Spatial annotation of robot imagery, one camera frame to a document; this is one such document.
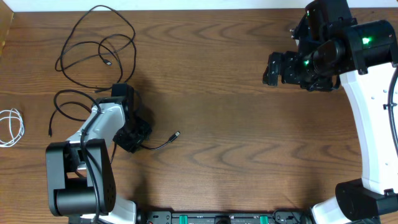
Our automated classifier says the black usb cable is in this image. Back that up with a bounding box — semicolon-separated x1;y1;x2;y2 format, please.
47;101;181;166
54;4;137;94

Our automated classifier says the white usb cable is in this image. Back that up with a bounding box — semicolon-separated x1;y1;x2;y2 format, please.
0;108;25;148

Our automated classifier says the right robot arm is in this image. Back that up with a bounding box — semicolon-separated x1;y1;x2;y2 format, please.
262;0;397;223

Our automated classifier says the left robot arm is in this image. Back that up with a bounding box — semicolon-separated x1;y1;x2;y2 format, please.
45;83;152;223

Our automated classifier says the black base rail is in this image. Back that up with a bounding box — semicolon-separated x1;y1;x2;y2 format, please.
136;210;313;224

